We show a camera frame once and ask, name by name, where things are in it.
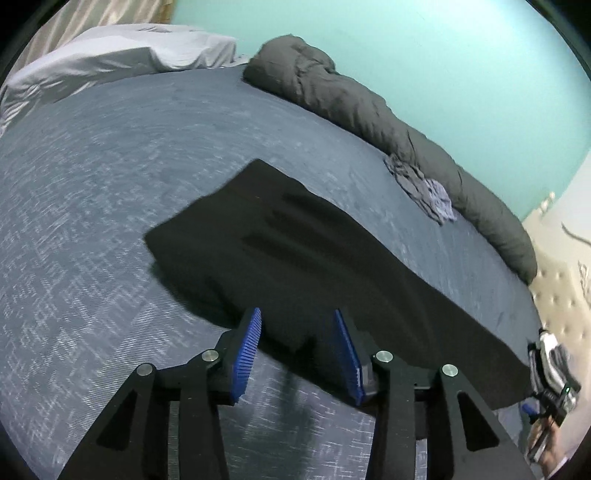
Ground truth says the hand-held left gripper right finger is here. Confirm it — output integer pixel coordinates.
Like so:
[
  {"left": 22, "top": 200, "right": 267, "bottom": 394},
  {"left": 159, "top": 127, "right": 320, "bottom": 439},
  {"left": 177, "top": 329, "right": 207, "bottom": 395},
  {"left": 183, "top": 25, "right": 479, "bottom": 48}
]
[{"left": 332, "top": 308, "right": 539, "bottom": 480}]

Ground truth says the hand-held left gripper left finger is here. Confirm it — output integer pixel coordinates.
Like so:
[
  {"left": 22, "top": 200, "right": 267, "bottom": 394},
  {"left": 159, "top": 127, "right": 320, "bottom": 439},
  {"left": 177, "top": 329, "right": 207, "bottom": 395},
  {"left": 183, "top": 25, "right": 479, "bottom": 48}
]
[{"left": 58, "top": 306, "right": 263, "bottom": 480}]

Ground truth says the stack of clothes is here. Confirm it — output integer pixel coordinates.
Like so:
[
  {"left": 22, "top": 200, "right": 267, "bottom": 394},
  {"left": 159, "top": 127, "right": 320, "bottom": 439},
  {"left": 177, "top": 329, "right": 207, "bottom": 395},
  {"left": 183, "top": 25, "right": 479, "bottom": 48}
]
[{"left": 527, "top": 329, "right": 574, "bottom": 398}]

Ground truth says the black fleece garment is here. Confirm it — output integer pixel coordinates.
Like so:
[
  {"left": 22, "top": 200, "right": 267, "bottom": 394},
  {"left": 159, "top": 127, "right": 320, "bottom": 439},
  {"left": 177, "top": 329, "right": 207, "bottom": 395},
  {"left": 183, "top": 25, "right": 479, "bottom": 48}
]
[{"left": 144, "top": 159, "right": 533, "bottom": 412}]

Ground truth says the person's right hand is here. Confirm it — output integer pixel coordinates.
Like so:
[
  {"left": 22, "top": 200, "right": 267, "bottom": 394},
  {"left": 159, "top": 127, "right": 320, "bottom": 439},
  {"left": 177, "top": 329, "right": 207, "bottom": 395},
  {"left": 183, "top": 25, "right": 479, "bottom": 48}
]
[{"left": 526, "top": 417, "right": 572, "bottom": 480}]

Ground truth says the cream tufted headboard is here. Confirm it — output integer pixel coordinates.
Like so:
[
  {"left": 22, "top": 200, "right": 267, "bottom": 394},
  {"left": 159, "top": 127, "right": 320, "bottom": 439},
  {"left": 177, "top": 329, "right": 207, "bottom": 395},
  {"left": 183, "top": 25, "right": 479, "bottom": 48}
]
[{"left": 522, "top": 152, "right": 591, "bottom": 464}]

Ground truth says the grey t-shirt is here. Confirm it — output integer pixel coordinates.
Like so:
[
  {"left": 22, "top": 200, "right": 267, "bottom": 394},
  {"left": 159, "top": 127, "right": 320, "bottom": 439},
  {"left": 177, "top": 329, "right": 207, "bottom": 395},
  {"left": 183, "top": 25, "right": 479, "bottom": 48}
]
[{"left": 383, "top": 152, "right": 435, "bottom": 214}]

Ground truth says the grey rolled duvet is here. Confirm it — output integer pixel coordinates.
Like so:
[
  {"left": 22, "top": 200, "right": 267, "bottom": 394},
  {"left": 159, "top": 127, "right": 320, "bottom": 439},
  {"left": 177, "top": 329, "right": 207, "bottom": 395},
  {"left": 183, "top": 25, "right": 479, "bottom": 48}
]
[{"left": 243, "top": 34, "right": 539, "bottom": 285}]

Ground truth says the grey pillow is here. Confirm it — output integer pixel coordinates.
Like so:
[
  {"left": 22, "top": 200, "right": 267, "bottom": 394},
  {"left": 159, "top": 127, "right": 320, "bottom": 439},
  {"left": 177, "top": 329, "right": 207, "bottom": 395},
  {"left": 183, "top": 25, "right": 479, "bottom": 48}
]
[{"left": 0, "top": 25, "right": 251, "bottom": 136}]

